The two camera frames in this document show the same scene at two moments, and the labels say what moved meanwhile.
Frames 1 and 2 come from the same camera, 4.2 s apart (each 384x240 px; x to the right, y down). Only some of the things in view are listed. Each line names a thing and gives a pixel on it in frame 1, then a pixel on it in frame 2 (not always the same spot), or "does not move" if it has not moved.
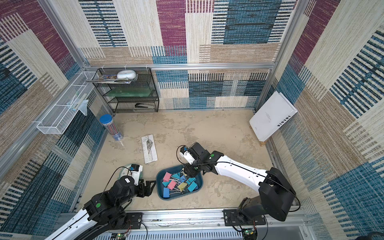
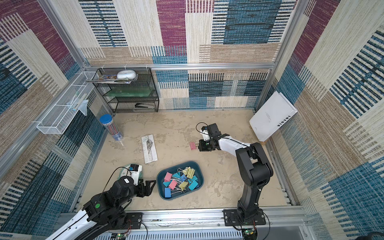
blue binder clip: [166, 192] does not move
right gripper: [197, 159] → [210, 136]
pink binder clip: [172, 185] does not move
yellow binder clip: [182, 186] does not move
